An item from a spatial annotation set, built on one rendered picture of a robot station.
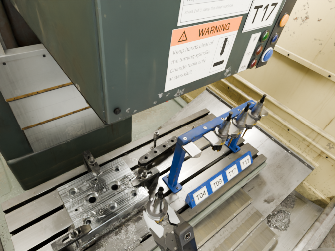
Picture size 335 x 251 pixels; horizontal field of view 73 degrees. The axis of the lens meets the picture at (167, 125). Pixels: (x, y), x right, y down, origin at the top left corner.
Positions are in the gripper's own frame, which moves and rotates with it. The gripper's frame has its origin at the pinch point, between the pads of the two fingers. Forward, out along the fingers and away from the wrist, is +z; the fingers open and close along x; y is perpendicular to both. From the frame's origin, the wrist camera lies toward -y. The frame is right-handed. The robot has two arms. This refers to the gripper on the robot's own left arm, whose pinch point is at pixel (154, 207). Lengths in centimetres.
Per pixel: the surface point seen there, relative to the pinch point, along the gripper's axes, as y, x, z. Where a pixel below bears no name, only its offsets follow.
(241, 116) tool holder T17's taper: -7, 50, 9
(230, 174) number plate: 25, 49, 1
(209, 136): -2.7, 34.0, 10.4
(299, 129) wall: 16, 101, -4
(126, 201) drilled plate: 20.0, -0.9, 14.4
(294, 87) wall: -3, 101, 11
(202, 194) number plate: 25.3, 30.1, 0.4
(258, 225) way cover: 49, 56, -24
